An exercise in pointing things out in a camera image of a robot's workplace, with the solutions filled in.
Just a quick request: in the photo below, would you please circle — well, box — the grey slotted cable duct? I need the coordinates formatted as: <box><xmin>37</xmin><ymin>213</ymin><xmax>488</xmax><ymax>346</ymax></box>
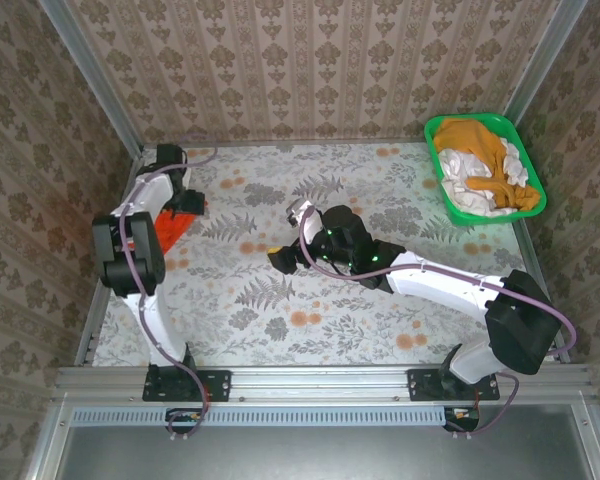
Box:
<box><xmin>72</xmin><ymin>405</ymin><xmax>445</xmax><ymax>427</ymax></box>

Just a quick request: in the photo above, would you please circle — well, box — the green plastic basket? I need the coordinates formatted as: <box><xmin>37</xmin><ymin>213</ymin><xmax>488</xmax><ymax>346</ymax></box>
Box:
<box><xmin>423</xmin><ymin>113</ymin><xmax>548</xmax><ymax>227</ymax></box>

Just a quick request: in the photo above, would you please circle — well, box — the grey metal panel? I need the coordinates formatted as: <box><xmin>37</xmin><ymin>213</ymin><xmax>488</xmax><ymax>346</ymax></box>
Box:
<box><xmin>27</xmin><ymin>403</ymin><xmax>600</xmax><ymax>480</ymax></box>

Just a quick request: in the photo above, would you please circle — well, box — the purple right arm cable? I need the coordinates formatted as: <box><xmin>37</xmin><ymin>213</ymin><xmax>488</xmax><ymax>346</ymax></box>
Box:
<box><xmin>298</xmin><ymin>207</ymin><xmax>579</xmax><ymax>442</ymax></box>

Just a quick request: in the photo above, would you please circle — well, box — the black cable connector box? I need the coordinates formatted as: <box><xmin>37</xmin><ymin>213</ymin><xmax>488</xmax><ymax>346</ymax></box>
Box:
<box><xmin>165</xmin><ymin>407</ymin><xmax>204</xmax><ymax>435</ymax></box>
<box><xmin>442</xmin><ymin>405</ymin><xmax>481</xmax><ymax>434</ymax></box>

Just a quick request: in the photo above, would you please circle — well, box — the aluminium frame post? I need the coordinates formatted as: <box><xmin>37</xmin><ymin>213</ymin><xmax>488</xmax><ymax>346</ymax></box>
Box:
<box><xmin>502</xmin><ymin>0</ymin><xmax>590</xmax><ymax>132</ymax></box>
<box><xmin>38</xmin><ymin>0</ymin><xmax>145</xmax><ymax>154</ymax></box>

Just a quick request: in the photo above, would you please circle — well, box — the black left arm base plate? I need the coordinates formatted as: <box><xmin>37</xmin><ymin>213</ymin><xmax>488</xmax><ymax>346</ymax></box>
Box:
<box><xmin>142</xmin><ymin>368</ymin><xmax>231</xmax><ymax>402</ymax></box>

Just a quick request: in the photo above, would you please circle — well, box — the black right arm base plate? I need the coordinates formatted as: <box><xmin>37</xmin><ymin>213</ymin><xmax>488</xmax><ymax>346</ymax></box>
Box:
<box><xmin>407</xmin><ymin>368</ymin><xmax>501</xmax><ymax>402</ymax></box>

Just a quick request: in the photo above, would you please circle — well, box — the white t-shirt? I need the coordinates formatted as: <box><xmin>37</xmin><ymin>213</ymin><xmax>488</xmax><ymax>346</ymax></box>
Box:
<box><xmin>437</xmin><ymin>137</ymin><xmax>531</xmax><ymax>217</ymax></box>

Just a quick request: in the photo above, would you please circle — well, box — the floral patterned table cover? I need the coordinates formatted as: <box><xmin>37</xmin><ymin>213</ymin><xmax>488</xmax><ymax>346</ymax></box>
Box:
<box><xmin>92</xmin><ymin>143</ymin><xmax>556</xmax><ymax>367</ymax></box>

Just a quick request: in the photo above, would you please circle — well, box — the bright orange t-shirt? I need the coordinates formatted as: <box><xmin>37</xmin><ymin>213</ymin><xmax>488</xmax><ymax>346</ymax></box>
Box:
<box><xmin>152</xmin><ymin>199</ymin><xmax>210</xmax><ymax>257</ymax></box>

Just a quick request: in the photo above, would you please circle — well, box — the yellow and white laundry pile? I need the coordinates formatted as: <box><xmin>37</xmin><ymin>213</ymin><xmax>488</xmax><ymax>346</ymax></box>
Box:
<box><xmin>433</xmin><ymin>117</ymin><xmax>542</xmax><ymax>211</ymax></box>

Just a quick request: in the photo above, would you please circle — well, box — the aluminium frame rail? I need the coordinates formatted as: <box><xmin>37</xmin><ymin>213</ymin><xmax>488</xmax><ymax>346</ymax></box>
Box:
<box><xmin>54</xmin><ymin>365</ymin><xmax>595</xmax><ymax>402</ymax></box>

